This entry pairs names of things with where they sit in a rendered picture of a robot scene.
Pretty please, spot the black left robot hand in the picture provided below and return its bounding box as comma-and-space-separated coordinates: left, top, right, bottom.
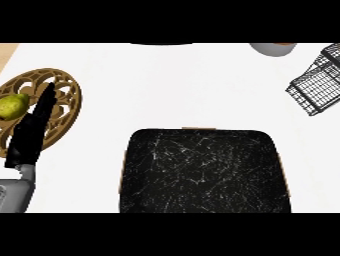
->
3, 81, 57, 169

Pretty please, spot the round brown openwork tray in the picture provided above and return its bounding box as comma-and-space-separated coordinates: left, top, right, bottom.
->
0, 67, 84, 159

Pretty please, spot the black marbled tray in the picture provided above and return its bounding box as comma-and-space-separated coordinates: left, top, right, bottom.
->
116, 126, 293, 214

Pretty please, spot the grey bowl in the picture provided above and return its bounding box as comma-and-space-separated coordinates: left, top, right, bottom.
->
248, 43, 298, 58

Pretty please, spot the black wire tiered basket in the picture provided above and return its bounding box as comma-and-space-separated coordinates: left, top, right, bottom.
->
283, 43, 340, 117

